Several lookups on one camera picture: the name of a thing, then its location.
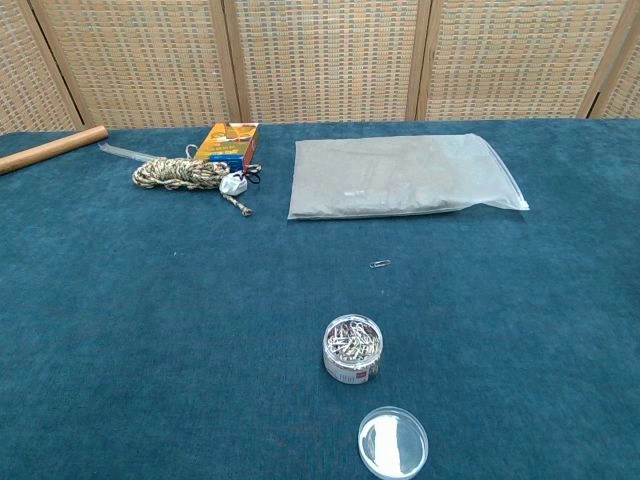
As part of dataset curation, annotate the wooden rolling stick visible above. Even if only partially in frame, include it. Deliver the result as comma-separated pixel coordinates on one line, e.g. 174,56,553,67
0,125,109,176

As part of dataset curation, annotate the coiled camouflage rope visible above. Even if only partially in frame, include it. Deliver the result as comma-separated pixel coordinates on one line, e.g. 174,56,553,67
131,155,255,218

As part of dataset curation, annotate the round clear plastic lid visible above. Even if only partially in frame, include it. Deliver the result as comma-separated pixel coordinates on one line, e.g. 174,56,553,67
356,405,430,480

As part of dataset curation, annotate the clear plastic strip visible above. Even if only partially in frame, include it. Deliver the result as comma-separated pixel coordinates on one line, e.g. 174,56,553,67
97,141,153,163

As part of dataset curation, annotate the woven folding screen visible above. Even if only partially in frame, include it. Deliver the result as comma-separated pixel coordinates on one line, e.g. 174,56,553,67
0,0,640,135

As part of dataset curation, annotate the clear jar of paperclips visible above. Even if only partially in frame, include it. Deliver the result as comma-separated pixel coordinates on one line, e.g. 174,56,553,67
322,313,384,385

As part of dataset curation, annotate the orange cardboard box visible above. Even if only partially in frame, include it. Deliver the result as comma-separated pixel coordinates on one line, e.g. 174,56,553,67
193,121,262,167

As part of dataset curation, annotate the large clear zip bag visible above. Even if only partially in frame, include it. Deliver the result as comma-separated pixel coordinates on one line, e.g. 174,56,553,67
287,133,531,220

